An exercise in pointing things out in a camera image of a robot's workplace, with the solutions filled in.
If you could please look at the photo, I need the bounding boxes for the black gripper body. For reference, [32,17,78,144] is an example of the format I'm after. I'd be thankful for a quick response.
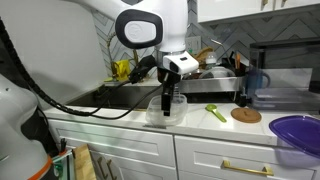
[157,67,183,96]

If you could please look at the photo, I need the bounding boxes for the clear plastic lunchbox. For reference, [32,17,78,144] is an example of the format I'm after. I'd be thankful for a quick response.
[145,93,189,127]

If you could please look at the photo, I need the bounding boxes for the metal dish drying rack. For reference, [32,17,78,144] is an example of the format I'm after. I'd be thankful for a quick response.
[179,75,248,95]

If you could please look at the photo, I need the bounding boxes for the wooden cutting board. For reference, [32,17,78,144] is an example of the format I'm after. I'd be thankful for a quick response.
[194,46,215,66]

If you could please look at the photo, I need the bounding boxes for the clear baby bottle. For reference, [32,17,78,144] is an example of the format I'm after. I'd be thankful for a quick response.
[205,51,218,67]

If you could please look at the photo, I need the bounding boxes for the clear plastic bowl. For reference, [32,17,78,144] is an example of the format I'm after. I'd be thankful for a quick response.
[199,65,238,80]

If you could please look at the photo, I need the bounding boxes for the green plastic measuring spoon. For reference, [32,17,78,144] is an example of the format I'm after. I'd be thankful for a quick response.
[205,103,228,124]

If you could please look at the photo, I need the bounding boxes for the white lower cabinet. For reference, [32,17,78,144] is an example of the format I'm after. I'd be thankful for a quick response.
[47,118,320,180]

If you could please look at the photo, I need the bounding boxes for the white cabinet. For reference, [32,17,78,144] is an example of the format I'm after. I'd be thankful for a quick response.
[47,118,320,180]
[197,0,320,24]

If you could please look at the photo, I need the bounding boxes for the yellow cloth with long drape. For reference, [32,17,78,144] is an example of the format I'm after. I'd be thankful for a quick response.
[112,59,131,81]

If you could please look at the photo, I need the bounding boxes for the gold spring kitchen faucet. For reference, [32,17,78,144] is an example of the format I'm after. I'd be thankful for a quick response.
[105,32,118,81]

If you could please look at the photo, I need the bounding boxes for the copper utensil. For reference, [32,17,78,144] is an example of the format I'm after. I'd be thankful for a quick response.
[234,52,242,70]

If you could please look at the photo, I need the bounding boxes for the round cork coaster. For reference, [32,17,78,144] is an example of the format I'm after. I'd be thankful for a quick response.
[230,106,263,125]

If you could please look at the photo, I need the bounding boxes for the stainless steel sink basin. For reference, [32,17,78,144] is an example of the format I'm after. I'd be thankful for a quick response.
[66,83,164,110]

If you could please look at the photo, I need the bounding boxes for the white upper cabinet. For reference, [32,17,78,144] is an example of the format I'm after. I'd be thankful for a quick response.
[197,0,320,24]

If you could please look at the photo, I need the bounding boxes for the light wooden board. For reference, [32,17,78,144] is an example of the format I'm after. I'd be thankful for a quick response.
[72,143,98,180]

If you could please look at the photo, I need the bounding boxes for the dark transparent countertop appliance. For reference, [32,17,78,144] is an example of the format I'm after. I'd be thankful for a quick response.
[247,37,320,113]

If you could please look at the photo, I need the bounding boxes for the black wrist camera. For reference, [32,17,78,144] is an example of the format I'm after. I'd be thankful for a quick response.
[128,54,157,85]

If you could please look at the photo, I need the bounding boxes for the thin black cable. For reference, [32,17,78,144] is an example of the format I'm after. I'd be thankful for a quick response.
[89,83,165,121]

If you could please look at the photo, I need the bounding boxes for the white wall outlet plate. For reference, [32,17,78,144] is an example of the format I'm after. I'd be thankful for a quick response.
[185,35,202,55]

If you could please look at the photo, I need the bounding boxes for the gold cabinet door handle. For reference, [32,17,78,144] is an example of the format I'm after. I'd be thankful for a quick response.
[96,156,108,180]
[106,158,118,180]

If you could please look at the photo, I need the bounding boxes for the gold drawer handle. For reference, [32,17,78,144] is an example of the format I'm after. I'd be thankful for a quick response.
[221,159,275,177]

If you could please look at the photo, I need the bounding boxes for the black corrugated cable conduit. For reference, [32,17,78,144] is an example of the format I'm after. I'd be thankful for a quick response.
[0,16,101,118]

